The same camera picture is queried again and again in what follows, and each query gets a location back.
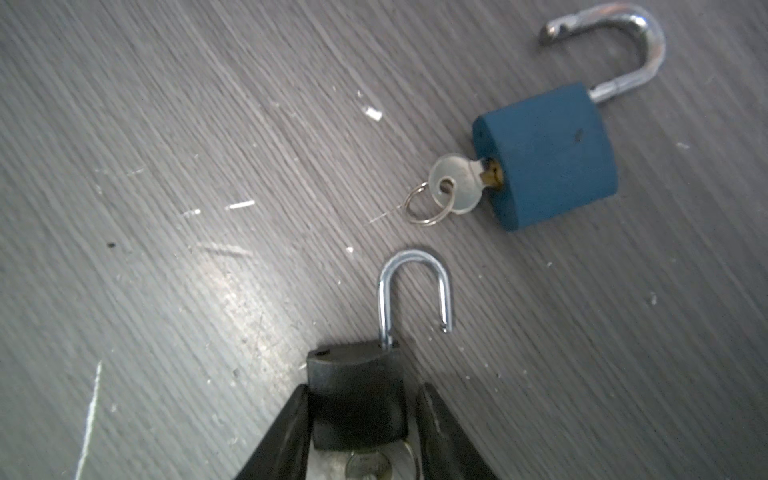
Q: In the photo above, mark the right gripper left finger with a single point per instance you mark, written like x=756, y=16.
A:
x=283, y=452

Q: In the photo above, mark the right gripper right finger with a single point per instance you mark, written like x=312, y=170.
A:
x=446, y=450

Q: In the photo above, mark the black padlock front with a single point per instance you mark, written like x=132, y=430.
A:
x=357, y=395

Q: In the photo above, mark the left blue padlock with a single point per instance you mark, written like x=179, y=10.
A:
x=548, y=154

